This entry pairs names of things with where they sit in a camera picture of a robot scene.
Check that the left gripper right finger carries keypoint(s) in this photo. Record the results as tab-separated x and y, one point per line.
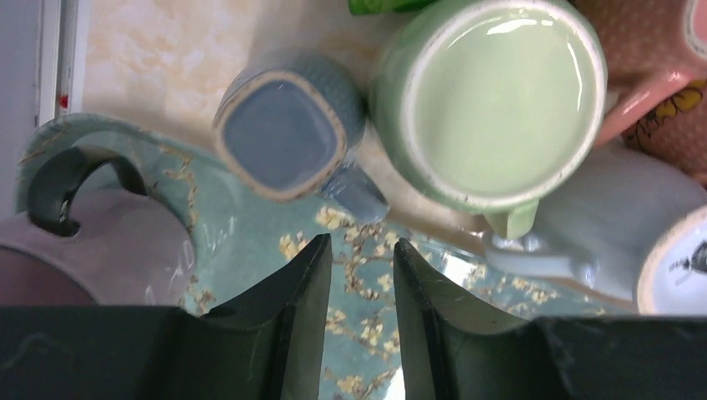
456	346

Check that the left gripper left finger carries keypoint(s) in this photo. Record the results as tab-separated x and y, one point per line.
266	343

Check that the purple mug black handle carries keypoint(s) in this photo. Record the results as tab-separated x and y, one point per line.
91	234

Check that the blue grey textured mug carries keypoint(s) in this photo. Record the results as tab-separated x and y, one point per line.
288	126

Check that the light blue white mug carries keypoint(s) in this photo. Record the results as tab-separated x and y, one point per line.
626	225

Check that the light green mug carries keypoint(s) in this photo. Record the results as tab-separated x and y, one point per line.
488	106

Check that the pink mug right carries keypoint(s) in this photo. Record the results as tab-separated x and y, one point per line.
675	131

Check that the pink mug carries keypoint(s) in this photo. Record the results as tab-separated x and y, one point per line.
652	50
675	131

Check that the pink mug left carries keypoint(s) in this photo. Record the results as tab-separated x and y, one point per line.
652	50

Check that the teal floral tray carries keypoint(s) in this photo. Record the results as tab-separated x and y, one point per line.
240	238

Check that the green toy lettuce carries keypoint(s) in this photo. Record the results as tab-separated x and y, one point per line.
367	7

